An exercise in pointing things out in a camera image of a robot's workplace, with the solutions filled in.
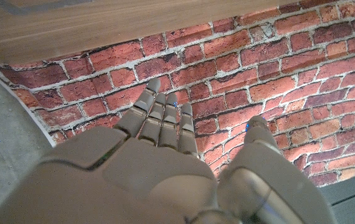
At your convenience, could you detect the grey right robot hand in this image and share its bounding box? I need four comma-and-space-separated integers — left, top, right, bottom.
0, 78, 337, 224

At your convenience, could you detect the printed brick backdrop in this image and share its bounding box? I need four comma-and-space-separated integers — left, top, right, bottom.
0, 0, 355, 188

